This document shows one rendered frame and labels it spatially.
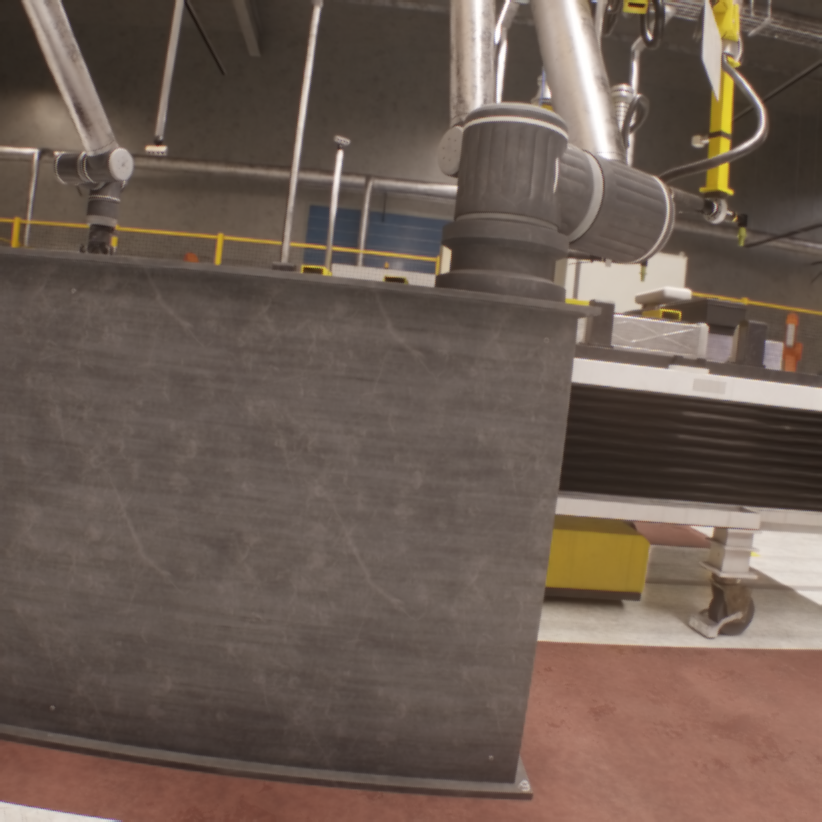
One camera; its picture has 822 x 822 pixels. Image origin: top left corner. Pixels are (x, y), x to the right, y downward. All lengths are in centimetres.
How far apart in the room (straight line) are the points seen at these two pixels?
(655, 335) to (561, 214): 102
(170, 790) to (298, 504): 55
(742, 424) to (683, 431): 21
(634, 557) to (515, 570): 139
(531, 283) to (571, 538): 145
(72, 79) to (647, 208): 168
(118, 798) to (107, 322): 81
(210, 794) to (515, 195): 117
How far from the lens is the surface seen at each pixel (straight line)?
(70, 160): 260
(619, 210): 148
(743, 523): 248
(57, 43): 240
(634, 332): 232
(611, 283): 729
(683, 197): 252
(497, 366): 126
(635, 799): 155
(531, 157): 134
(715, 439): 255
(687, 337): 239
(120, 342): 132
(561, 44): 176
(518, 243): 129
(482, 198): 133
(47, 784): 143
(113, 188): 271
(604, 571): 266
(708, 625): 254
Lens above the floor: 78
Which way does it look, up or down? 3 degrees down
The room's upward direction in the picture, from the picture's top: 6 degrees clockwise
